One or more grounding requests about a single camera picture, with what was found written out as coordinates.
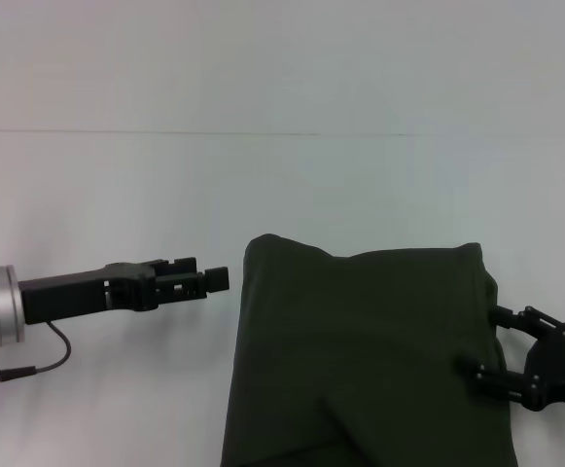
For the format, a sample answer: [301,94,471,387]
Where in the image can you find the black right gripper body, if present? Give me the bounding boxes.
[521,320,565,413]

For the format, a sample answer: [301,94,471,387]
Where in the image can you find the dark green shirt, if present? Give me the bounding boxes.
[220,233,520,467]

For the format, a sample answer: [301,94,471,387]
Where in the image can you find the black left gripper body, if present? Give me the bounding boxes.
[17,261,160,326]

